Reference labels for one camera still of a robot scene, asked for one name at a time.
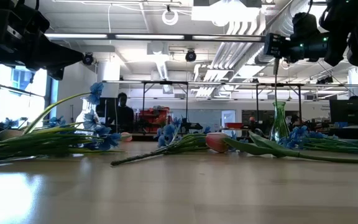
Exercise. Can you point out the red bin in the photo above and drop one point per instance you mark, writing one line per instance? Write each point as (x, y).
(234, 125)

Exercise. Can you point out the black overhead light bar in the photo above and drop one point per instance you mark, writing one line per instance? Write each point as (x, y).
(188, 37)

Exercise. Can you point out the seated person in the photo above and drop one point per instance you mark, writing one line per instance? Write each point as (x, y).
(124, 115)

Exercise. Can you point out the white ceiling light panel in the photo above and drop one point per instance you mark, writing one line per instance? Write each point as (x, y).
(225, 12)

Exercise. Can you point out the black background robot device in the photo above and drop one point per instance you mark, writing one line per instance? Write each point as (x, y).
(193, 126)

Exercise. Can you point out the red storage shelf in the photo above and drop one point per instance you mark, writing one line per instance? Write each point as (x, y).
(149, 116)

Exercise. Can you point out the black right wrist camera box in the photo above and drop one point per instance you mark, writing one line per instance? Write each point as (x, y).
(275, 45)

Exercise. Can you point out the black background table frame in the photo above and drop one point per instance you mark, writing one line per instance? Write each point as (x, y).
(166, 82)
(287, 84)

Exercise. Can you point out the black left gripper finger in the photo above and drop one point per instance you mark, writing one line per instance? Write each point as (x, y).
(53, 56)
(56, 74)

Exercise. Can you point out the black ceiling track lights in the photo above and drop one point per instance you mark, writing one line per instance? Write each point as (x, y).
(325, 80)

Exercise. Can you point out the black ceiling camera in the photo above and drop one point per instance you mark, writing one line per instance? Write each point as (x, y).
(88, 58)
(190, 56)

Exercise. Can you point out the blue flower bunch long stems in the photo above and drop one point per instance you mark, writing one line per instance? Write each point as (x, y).
(42, 141)

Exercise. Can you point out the white door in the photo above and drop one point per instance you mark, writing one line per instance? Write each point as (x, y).
(228, 118)

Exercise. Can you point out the green glass vase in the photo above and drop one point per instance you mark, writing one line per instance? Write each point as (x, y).
(279, 124)

